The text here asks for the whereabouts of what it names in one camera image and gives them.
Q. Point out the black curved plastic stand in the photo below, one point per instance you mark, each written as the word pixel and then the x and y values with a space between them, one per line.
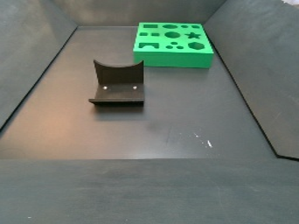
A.
pixel 120 84

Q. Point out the green foam shape-sorter block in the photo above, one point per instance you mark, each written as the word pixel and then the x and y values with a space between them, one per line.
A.
pixel 172 45

